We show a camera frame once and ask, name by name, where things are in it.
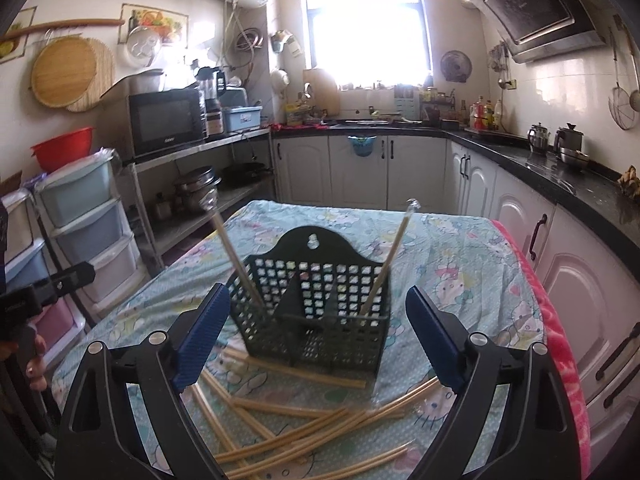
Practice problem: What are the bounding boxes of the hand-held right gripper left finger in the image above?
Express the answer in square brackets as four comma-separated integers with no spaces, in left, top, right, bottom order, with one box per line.
[54,283,232,480]

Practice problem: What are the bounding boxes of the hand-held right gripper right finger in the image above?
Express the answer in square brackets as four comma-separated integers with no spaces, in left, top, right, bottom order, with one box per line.
[405,285,588,480]

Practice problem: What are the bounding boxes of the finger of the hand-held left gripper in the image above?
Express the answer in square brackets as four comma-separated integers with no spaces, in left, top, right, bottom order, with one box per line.
[49,262,97,302]

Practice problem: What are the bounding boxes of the bamboo chopstick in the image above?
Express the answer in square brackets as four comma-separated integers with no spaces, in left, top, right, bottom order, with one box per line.
[202,191,266,311]
[359,198,421,316]

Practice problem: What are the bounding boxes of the pile of chopsticks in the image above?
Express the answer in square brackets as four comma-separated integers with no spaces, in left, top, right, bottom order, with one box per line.
[190,347,443,480]

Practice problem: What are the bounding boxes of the dark green perforated utensil basket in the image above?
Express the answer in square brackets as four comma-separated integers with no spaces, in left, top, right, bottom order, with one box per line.
[226,226,392,375]

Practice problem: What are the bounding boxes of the person's left hand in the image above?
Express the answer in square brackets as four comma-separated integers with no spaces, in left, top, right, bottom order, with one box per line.
[20,332,50,393]

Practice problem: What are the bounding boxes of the pink plastic drawer unit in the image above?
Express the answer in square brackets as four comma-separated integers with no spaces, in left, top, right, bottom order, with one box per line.
[0,190,88,361]

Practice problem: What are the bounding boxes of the cartoon cat printed tablecloth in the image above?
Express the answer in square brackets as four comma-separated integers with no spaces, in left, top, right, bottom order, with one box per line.
[50,200,548,480]

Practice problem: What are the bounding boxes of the pale blue plastic drawer unit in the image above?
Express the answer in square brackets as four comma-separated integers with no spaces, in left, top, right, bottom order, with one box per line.
[32,152,151,306]

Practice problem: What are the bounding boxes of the red plastic basin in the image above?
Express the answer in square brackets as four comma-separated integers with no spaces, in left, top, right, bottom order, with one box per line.
[31,127,95,172]

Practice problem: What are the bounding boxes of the stacked steel pots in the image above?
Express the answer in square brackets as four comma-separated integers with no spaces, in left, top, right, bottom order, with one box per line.
[172,166,223,211]

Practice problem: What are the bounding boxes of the white kitchen cabinets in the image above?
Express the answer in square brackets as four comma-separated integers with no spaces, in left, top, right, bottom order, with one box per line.
[272,132,640,441]

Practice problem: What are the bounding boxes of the black wok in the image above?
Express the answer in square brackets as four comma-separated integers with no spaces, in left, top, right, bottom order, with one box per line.
[222,161,271,186]

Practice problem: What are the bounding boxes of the black microwave oven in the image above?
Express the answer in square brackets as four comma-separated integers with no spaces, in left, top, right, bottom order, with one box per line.
[127,89,207,158]

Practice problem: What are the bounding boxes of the metal shelf rack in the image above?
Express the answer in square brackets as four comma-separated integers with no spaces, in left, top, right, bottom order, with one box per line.
[120,127,278,271]

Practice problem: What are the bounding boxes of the black countertop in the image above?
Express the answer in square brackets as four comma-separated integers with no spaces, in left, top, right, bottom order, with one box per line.
[272,117,640,256]

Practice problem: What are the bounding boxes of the round bamboo tray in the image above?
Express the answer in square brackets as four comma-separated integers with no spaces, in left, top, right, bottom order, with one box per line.
[31,36,98,109]
[65,37,117,113]

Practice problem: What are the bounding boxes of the blue hanging bin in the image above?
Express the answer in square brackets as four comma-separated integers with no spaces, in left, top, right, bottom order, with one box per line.
[347,134,378,157]

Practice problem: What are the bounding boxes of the black blender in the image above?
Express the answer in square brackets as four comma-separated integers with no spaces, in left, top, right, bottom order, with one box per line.
[195,66,228,141]

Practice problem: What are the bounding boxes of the glass coffee press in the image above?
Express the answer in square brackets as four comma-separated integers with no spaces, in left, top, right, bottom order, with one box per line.
[527,122,551,156]

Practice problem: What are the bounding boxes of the blue plastic crate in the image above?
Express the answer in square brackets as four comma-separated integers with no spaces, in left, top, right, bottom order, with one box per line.
[222,105,263,133]

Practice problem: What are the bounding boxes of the group of sauce bottles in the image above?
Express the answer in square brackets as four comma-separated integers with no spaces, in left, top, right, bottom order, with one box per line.
[460,96,505,131]

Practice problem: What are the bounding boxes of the steel kettle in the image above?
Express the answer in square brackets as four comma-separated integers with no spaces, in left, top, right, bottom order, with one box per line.
[553,122,587,165]

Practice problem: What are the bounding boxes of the glass pot lid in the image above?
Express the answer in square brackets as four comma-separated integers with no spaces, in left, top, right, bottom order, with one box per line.
[125,25,163,68]

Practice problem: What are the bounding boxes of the long wooden rolling pin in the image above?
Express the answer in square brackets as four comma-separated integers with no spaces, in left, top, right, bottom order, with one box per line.
[0,17,126,42]

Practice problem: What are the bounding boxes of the wooden cutting board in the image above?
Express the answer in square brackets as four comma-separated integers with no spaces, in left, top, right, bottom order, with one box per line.
[302,67,341,116]

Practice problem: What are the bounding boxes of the hanging metal strainer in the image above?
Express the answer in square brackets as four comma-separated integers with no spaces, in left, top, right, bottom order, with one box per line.
[608,30,640,131]

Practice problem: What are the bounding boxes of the kitchen window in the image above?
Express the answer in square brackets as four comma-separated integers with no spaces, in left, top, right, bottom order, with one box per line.
[300,0,433,88]

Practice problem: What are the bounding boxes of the black range hood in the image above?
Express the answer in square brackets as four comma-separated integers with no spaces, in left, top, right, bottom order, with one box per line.
[461,0,608,64]

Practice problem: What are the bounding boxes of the fruit wall poster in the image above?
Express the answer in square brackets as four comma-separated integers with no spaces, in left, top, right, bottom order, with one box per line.
[119,4,190,45]

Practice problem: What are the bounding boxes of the small wall fan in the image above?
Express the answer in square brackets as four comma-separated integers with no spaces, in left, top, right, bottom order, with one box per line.
[440,50,472,82]

